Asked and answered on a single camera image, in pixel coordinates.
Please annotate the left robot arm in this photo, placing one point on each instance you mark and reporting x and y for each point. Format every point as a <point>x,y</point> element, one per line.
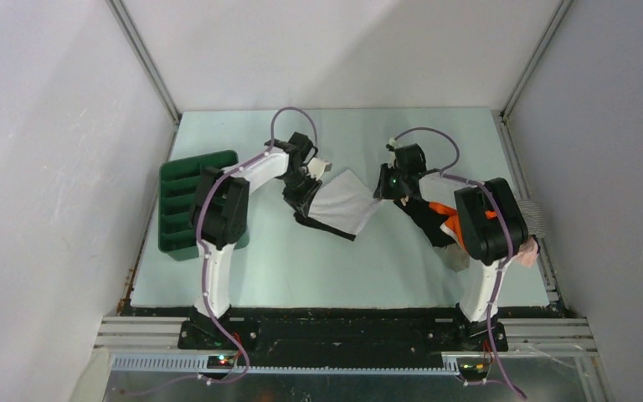
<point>219,212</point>

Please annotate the black underwear beige waistband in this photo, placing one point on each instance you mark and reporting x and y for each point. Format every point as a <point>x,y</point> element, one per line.
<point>426,219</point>

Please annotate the grey underwear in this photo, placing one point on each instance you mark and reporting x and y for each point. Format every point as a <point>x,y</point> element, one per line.
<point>453,257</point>

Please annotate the green divided tray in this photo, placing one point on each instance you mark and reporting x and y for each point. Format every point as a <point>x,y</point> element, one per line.
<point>178,183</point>

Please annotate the orange underwear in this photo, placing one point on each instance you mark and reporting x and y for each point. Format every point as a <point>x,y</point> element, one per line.
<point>451,226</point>

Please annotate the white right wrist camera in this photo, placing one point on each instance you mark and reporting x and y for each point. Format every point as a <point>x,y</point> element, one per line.
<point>391,147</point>

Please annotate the white underwear black trim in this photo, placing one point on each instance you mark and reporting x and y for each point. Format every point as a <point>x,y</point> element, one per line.
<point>341,207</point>

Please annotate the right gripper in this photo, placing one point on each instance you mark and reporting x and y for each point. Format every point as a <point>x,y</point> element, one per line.
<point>382,192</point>

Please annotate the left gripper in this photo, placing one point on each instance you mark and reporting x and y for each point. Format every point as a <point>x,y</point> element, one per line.
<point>302,201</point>

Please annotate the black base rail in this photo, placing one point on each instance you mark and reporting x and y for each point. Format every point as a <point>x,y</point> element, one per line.
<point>336,338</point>

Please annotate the pale pink underwear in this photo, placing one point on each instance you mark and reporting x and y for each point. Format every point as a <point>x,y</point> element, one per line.
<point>528,253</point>

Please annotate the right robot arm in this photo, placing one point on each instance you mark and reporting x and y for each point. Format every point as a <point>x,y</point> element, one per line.
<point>470,221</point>

